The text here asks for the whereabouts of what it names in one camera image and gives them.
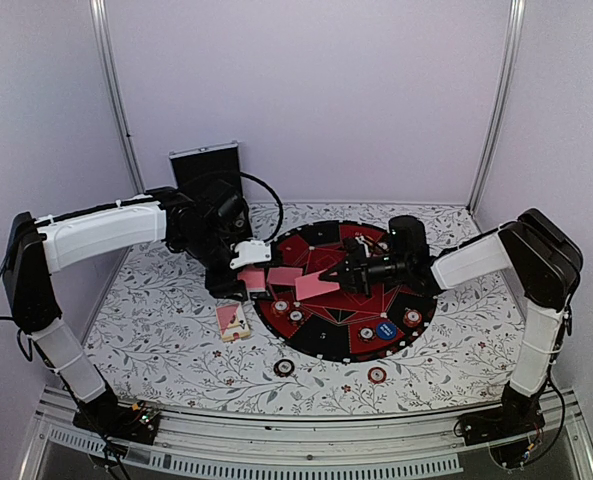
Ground left aluminium frame post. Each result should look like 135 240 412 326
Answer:
89 0 146 194

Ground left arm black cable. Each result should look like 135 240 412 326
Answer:
175 171 284 241

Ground red playing card deck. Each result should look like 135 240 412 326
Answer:
237 268 266 295

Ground floral white table cloth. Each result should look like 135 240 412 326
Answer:
75 201 542 417

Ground aluminium poker case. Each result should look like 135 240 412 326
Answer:
169 141 252 236

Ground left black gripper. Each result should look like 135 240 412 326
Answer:
180 228 250 302

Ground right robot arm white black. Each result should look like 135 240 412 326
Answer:
317 208 583 442

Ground aluminium frame post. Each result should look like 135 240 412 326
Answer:
89 0 146 194
467 0 526 216

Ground blue small blind button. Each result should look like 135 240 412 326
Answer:
375 321 399 341

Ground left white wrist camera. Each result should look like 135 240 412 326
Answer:
230 239 272 270

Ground right aluminium frame post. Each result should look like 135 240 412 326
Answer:
467 0 526 216

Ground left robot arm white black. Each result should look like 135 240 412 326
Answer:
0 178 247 434

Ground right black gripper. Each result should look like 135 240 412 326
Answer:
320 244 411 299

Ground front aluminium rail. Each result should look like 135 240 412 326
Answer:
19 388 593 479

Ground orange chips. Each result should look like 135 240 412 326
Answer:
271 300 290 316
403 309 423 328

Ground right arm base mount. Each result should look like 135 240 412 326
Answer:
453 407 545 470

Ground orange chip stack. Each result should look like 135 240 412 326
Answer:
367 367 387 384

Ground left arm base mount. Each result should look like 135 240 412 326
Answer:
73 400 160 445

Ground dark red chip stack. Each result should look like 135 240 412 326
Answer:
273 359 295 377

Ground single red dealt card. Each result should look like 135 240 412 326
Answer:
267 266 303 286

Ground round red black poker mat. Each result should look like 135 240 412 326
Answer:
253 220 440 363

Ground playing card box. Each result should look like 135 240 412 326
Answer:
216 303 251 343

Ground dark chips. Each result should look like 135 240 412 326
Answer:
358 327 375 342
288 310 304 324

